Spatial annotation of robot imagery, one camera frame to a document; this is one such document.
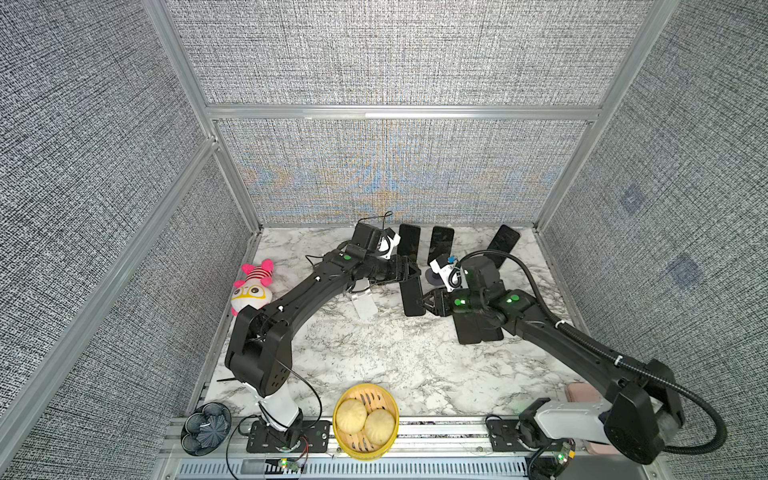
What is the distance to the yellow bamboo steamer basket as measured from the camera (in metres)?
0.70

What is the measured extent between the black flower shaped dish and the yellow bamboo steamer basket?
28 centimetres

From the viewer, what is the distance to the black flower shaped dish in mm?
714

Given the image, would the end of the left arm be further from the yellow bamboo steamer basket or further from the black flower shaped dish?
the black flower shaped dish
